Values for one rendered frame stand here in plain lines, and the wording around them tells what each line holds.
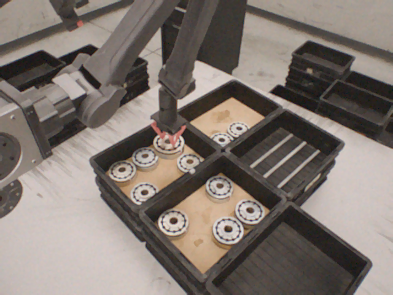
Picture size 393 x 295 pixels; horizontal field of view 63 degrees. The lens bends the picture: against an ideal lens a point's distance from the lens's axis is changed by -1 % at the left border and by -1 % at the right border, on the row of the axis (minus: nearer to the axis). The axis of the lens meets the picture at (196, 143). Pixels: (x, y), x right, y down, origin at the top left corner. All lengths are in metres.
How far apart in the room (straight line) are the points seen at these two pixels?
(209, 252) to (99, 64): 0.71
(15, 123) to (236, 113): 1.17
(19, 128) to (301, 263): 0.90
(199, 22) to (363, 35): 3.61
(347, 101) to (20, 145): 2.17
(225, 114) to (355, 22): 2.93
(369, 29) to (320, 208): 3.05
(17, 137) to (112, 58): 0.20
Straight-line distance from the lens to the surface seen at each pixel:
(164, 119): 0.99
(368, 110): 2.45
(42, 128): 0.56
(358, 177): 1.63
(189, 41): 0.79
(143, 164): 1.27
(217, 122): 1.49
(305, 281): 1.12
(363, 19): 4.23
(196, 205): 1.18
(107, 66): 0.60
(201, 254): 1.09
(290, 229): 1.19
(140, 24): 0.59
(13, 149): 0.56
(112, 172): 1.26
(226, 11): 2.76
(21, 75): 2.66
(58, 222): 1.38
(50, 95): 0.58
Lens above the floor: 1.81
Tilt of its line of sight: 45 degrees down
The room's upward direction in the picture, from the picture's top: 3 degrees clockwise
